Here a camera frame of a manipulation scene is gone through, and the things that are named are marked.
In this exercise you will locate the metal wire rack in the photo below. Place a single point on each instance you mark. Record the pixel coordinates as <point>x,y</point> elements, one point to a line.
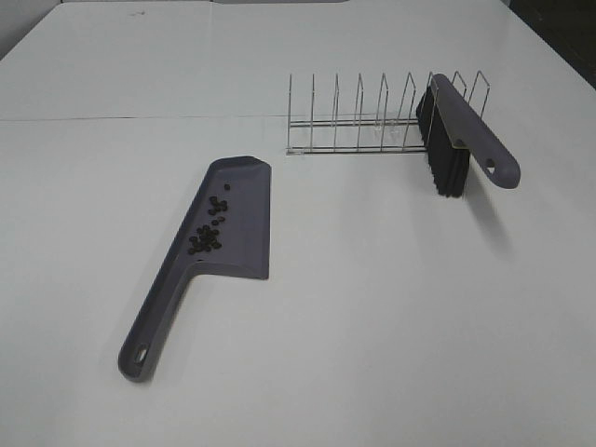
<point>391,128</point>

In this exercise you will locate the pile of coffee beans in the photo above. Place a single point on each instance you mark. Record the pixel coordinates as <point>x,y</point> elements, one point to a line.
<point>206,237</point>

